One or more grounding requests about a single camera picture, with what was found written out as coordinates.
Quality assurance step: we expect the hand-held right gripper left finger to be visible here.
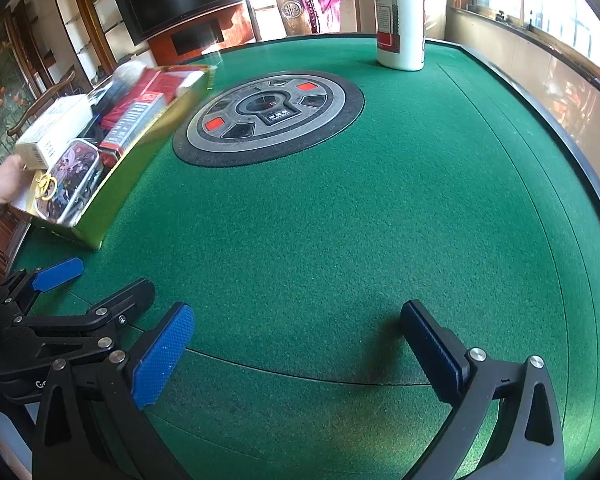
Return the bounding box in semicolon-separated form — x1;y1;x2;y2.
32;302;196;480

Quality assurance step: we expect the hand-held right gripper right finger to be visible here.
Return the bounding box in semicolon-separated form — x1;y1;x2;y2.
400;300;566;480

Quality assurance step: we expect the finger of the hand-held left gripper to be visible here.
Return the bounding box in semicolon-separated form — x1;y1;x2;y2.
0;279;156;377
0;257;84;318

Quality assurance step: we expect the gold-rimmed cardboard box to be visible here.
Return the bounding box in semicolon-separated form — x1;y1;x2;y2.
10;62;216;252

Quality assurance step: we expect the red foil packet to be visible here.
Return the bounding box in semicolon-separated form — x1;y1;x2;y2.
102;67;206;131

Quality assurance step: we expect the person's left hand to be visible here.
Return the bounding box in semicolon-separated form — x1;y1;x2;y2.
0;155;33;216

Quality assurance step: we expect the pink printed pouch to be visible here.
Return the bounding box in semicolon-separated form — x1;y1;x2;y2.
32;139;106;226

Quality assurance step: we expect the white barcode carton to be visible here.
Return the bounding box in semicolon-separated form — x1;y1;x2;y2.
15;94;97;170

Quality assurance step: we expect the long striped box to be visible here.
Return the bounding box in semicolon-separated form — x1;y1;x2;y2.
99;99;168;168

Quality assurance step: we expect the wooden armchair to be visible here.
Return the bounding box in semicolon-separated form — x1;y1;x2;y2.
7;67;77;138

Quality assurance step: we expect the flower painting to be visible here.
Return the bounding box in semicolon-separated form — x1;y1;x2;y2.
0;25;38;136

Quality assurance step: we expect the round table control panel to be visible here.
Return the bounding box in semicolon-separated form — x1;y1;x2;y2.
172;74;366;168

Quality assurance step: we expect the red television cabinet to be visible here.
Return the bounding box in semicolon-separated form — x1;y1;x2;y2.
147;2;253;68

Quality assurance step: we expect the large white bottle red cap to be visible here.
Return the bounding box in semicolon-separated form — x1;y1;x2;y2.
372;0;427;72

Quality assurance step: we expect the wooden chair round emblem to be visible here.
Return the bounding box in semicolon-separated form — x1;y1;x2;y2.
232;0;351;42

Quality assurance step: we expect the window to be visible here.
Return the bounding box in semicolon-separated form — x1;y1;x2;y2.
472;0;600;83

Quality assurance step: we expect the gold keychain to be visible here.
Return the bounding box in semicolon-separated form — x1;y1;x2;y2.
34;170;56;198

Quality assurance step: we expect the wooden wall shelf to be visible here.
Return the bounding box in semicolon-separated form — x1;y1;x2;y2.
40;0;156;86

